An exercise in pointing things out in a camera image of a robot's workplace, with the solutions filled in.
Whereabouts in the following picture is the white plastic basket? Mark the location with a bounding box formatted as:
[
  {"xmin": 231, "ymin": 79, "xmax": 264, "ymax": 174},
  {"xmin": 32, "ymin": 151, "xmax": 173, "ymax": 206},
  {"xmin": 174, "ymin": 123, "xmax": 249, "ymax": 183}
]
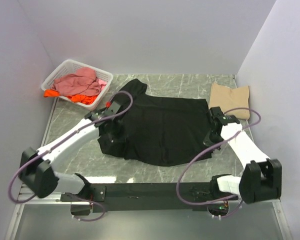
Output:
[{"xmin": 41, "ymin": 59, "xmax": 114, "ymax": 111}]

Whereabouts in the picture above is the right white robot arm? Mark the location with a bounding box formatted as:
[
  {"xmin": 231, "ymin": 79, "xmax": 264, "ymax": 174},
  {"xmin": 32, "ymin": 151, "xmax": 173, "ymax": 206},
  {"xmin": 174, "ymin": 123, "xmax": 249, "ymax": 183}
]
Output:
[{"xmin": 203, "ymin": 106, "xmax": 282, "ymax": 204}]

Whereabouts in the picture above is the pink t-shirt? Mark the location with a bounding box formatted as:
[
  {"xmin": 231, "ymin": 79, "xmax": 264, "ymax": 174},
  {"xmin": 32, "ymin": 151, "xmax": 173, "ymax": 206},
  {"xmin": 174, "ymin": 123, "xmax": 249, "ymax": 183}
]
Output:
[{"xmin": 50, "ymin": 67, "xmax": 107, "ymax": 96}]

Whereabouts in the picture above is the folded tan t-shirt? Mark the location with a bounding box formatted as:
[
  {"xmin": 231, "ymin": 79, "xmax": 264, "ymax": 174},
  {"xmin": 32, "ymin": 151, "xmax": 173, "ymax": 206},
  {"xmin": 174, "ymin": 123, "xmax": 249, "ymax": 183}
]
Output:
[{"xmin": 208, "ymin": 83, "xmax": 250, "ymax": 113}]

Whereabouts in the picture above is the orange t-shirt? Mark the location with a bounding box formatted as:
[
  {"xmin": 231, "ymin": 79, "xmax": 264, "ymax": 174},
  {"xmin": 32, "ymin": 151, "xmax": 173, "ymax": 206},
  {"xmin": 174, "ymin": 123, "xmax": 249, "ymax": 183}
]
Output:
[{"xmin": 43, "ymin": 89, "xmax": 98, "ymax": 105}]

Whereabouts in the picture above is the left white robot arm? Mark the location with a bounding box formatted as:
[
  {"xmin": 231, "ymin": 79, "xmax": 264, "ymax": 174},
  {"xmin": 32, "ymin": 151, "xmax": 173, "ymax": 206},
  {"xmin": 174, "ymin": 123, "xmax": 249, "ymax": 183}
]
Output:
[{"xmin": 17, "ymin": 101, "xmax": 132, "ymax": 199}]

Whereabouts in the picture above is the black t-shirt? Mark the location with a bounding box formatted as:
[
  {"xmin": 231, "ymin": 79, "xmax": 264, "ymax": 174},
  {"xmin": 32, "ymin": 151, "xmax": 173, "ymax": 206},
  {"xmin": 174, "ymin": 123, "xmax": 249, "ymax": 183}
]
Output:
[{"xmin": 98, "ymin": 78, "xmax": 210, "ymax": 167}]

